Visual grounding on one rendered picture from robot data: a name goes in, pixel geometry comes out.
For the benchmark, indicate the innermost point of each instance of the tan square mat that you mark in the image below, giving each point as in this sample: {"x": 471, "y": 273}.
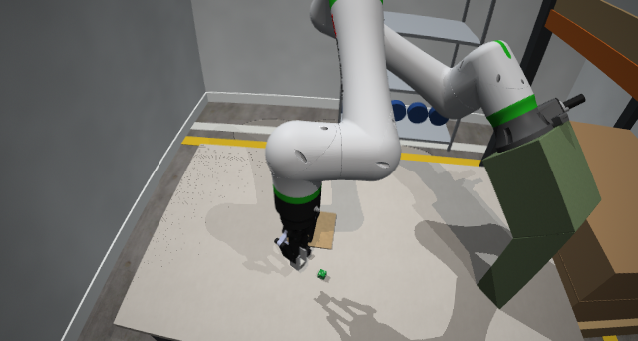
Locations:
{"x": 324, "y": 230}

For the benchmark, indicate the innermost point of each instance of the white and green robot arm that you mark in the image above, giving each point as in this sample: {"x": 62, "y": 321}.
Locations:
{"x": 365, "y": 145}

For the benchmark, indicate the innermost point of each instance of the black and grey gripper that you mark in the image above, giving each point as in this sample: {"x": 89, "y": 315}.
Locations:
{"x": 297, "y": 239}

